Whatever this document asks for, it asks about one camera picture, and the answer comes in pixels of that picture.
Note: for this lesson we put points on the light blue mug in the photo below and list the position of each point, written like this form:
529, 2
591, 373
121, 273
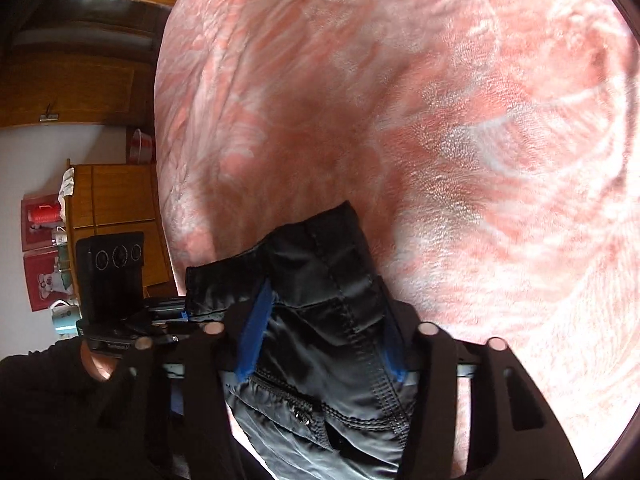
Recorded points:
65, 317

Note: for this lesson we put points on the black quilted pants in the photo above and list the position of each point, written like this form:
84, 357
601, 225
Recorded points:
320, 340

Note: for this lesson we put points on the red wall poster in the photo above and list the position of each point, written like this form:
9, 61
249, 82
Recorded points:
40, 255

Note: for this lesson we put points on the wooden door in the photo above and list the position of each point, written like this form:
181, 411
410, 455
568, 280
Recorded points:
75, 90

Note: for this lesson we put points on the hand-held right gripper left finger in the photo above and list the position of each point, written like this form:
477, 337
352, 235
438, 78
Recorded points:
255, 325

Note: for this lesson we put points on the white cloth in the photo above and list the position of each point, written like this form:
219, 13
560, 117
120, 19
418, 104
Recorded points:
67, 182

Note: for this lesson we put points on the bed with pink sheet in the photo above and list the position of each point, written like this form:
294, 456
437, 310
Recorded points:
400, 110

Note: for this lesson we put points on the person's left forearm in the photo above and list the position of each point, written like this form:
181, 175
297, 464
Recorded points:
45, 410

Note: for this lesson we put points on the person's left hand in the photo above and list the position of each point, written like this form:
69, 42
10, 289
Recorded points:
97, 365

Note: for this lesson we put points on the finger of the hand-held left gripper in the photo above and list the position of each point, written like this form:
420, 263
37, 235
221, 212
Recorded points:
167, 312

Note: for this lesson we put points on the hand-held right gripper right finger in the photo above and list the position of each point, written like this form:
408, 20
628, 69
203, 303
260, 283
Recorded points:
395, 355

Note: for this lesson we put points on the wooden cabinet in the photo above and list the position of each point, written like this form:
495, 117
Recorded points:
120, 210

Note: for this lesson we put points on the red bucket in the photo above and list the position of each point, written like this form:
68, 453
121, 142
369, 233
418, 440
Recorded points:
141, 146

